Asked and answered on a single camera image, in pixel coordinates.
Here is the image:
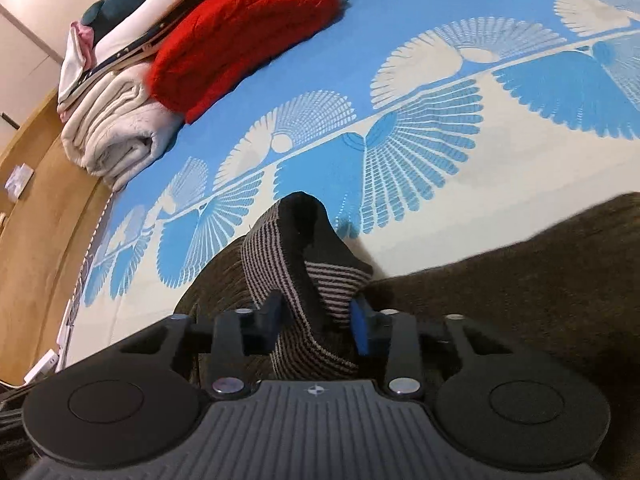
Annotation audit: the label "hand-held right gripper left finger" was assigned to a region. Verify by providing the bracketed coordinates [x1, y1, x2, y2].
[119, 290, 286, 401]

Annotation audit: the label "small white packet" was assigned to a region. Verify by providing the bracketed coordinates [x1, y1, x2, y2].
[3, 163, 36, 197]

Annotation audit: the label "white power strip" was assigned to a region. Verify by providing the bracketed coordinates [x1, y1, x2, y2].
[22, 349, 62, 387]

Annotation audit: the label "blue and white printed bedsheet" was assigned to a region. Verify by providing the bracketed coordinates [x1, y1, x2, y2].
[65, 0, 640, 361]

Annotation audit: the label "pink cloth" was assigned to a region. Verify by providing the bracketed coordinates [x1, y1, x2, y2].
[69, 20, 97, 67]

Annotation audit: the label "red fluffy blanket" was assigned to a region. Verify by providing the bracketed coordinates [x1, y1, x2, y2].
[149, 0, 344, 126]

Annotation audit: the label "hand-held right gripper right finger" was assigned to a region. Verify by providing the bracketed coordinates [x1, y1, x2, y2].
[350, 297, 521, 398]

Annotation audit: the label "stack of folded clothes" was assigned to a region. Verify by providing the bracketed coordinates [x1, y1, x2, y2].
[56, 0, 243, 117]

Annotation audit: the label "beige folded blanket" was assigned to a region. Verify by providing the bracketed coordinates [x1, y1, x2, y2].
[60, 62, 185, 192]

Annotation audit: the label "black cable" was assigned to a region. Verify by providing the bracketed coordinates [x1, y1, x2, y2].
[0, 384, 32, 463]

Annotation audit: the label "brown pants with striped waistband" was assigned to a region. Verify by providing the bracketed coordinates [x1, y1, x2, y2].
[172, 191, 640, 480]

